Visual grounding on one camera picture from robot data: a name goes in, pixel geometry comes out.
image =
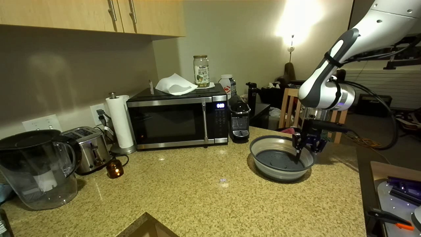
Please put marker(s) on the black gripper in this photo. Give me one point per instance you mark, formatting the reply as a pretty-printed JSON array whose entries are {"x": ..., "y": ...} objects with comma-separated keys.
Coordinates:
[{"x": 313, "y": 134}]

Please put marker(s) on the grey collapsible bowl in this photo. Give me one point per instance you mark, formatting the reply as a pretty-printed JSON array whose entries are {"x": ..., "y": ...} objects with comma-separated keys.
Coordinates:
[{"x": 276, "y": 164}]

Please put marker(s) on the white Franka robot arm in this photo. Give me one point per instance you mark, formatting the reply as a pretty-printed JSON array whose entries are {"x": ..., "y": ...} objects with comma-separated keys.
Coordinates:
[{"x": 381, "y": 26}]

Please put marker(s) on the wooden chair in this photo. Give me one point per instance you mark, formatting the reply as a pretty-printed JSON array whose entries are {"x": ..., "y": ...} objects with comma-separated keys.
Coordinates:
[{"x": 286, "y": 109}]

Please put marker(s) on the black shelf stand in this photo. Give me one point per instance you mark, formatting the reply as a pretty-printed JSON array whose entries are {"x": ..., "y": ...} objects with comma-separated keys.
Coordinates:
[{"x": 263, "y": 98}]

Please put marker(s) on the black capsule coffee machine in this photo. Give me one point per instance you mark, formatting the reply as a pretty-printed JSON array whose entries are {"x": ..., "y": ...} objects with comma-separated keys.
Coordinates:
[{"x": 239, "y": 125}]

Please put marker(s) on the wooden board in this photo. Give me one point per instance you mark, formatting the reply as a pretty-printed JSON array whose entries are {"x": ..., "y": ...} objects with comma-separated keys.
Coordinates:
[{"x": 394, "y": 171}]

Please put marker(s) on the black orange pliers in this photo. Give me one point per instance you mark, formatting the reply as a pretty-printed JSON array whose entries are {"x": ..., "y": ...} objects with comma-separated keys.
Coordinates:
[{"x": 385, "y": 216}]

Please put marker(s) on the white plastic jug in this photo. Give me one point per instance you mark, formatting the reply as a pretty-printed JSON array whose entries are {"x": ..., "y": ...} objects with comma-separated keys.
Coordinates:
[{"x": 225, "y": 83}]

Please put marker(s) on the white tool tray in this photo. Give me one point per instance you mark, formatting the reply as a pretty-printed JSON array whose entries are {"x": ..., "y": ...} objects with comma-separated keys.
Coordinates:
[{"x": 394, "y": 205}]

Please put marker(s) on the purple tool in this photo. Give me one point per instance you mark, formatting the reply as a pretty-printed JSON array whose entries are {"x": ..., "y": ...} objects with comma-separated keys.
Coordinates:
[{"x": 405, "y": 188}]

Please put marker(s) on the black clamp stand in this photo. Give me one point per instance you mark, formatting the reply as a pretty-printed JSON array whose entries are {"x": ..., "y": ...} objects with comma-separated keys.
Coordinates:
[{"x": 390, "y": 64}]

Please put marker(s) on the glass jar with label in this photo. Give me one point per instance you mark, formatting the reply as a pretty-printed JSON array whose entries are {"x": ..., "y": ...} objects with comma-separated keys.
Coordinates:
[{"x": 201, "y": 72}]

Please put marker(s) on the black microwave oven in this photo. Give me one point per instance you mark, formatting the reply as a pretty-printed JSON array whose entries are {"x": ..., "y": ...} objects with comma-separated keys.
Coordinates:
[{"x": 165, "y": 122}]

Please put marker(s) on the white paper towel roll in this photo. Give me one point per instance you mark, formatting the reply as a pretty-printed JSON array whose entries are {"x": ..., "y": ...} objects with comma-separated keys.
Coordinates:
[{"x": 119, "y": 119}]

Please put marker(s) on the small copper pot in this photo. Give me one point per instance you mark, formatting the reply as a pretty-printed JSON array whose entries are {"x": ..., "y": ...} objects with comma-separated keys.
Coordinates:
[{"x": 114, "y": 167}]

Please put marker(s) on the metal pot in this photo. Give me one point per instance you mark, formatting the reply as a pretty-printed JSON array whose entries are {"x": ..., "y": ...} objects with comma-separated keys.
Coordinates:
[{"x": 89, "y": 148}]

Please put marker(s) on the water filter pitcher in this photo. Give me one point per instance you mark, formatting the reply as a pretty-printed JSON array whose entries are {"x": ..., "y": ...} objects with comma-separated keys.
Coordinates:
[{"x": 34, "y": 171}]

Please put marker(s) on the wall outlet with plug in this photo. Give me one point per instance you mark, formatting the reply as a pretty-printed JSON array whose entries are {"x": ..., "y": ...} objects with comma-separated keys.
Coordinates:
[{"x": 98, "y": 114}]

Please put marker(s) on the wooden wall cabinet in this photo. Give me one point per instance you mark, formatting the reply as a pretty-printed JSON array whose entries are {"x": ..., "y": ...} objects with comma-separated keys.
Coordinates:
[{"x": 65, "y": 14}]

